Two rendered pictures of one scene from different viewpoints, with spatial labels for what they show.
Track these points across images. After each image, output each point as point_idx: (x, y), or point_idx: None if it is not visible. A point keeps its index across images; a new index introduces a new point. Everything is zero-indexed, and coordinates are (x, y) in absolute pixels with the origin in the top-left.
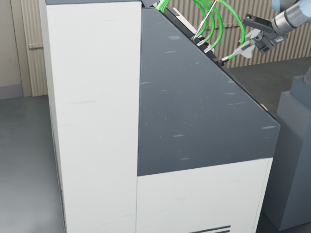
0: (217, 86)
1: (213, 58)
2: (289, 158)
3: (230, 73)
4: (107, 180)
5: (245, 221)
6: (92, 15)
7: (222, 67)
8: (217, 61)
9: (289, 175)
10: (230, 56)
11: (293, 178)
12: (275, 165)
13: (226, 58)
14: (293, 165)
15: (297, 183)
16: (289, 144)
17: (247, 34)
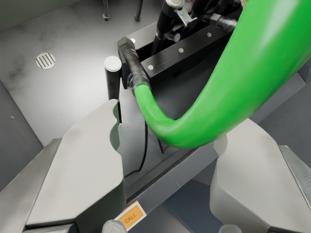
0: None
1: (297, 76)
2: (204, 220)
3: (256, 119)
4: None
5: None
6: None
7: (273, 101)
8: (119, 54)
9: (191, 218)
10: (139, 95)
11: (187, 225)
12: (205, 199)
13: (131, 84)
14: (196, 227)
15: (188, 227)
16: (217, 223)
17: (266, 159)
